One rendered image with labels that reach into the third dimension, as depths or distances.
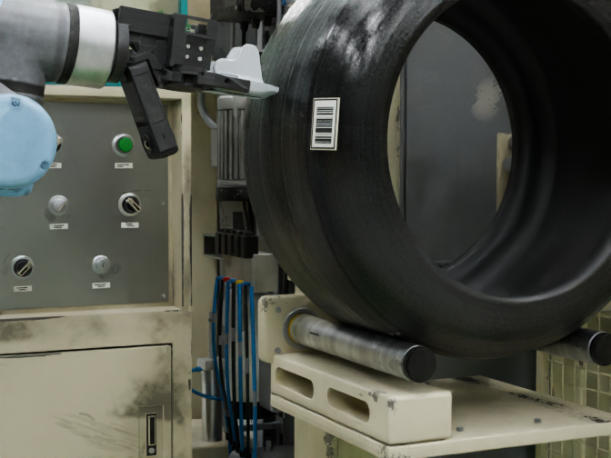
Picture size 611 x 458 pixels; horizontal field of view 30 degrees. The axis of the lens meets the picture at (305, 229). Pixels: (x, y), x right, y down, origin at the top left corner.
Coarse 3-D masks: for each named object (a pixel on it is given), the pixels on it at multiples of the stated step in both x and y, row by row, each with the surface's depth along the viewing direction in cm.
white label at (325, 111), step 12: (324, 108) 131; (336, 108) 130; (312, 120) 133; (324, 120) 131; (336, 120) 130; (312, 132) 133; (324, 132) 131; (336, 132) 130; (312, 144) 133; (324, 144) 131
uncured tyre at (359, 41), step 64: (320, 0) 143; (384, 0) 134; (448, 0) 135; (512, 0) 167; (576, 0) 143; (320, 64) 134; (384, 64) 132; (512, 64) 172; (576, 64) 167; (256, 128) 146; (384, 128) 132; (512, 128) 175; (576, 128) 172; (256, 192) 148; (320, 192) 134; (384, 192) 133; (512, 192) 174; (576, 192) 171; (320, 256) 138; (384, 256) 134; (512, 256) 173; (576, 256) 164; (384, 320) 140; (448, 320) 138; (512, 320) 142; (576, 320) 148
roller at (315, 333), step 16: (304, 320) 164; (320, 320) 161; (304, 336) 162; (320, 336) 157; (336, 336) 153; (352, 336) 150; (368, 336) 147; (384, 336) 145; (336, 352) 153; (352, 352) 149; (368, 352) 144; (384, 352) 141; (400, 352) 138; (416, 352) 136; (432, 352) 138; (384, 368) 142; (400, 368) 137; (416, 368) 137; (432, 368) 138
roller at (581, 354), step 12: (576, 336) 151; (588, 336) 150; (600, 336) 149; (540, 348) 159; (552, 348) 156; (564, 348) 153; (576, 348) 151; (588, 348) 149; (600, 348) 148; (576, 360) 153; (588, 360) 150; (600, 360) 148
